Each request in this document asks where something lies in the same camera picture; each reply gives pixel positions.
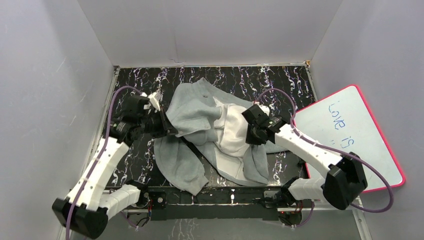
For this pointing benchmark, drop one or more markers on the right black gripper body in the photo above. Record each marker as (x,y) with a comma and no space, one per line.
(252,137)

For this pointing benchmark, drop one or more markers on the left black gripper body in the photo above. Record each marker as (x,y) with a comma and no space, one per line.
(165,122)

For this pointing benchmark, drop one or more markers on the grey zip-up jacket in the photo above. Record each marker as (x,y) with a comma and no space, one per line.
(210,119)

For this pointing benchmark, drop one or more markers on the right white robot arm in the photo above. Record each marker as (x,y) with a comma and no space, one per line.
(342,177)

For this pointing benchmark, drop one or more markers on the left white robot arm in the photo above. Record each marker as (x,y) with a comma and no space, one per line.
(86,209)

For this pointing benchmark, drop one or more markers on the pink-framed whiteboard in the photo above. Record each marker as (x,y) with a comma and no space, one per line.
(344,121)

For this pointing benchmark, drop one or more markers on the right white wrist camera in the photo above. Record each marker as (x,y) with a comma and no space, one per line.
(264,108)

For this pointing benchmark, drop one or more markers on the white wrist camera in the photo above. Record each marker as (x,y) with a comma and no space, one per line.
(153,103)
(264,108)

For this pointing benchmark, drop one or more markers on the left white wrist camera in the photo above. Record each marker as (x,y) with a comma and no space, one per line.
(153,103)

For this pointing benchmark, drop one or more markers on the aluminium table frame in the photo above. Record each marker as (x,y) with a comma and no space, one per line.
(245,82)

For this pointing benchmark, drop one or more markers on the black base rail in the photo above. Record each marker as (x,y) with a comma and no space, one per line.
(229,202)

